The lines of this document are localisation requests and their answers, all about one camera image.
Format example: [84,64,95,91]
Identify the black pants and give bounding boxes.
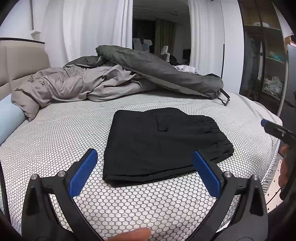
[102,108,234,187]

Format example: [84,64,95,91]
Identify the person's right hand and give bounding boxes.
[278,146,289,188]

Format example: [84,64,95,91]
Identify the person's left hand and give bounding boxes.
[107,227,151,241]

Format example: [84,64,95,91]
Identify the white honeycomb mattress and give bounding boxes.
[1,91,282,240]

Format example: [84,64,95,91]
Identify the glass door wardrobe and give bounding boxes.
[238,1,295,118]

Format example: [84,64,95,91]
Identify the light grey crumpled blanket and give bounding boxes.
[11,63,157,121]

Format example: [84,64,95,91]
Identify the light blue bolster pillow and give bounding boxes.
[0,94,26,145]

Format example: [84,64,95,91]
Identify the dark grey duvet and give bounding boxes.
[66,45,230,100]

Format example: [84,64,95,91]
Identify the white curtain right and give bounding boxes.
[188,0,224,77]

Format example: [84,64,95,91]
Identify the white curtain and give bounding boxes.
[42,1,133,67]
[188,0,224,77]

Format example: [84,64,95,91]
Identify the white chair in background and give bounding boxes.
[161,45,170,63]

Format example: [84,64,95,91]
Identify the beige upholstered headboard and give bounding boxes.
[1,37,50,99]

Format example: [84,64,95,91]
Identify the white curtain left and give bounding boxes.
[42,1,133,67]

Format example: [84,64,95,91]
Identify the black rectangular strap buckle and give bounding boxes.
[216,88,230,106]

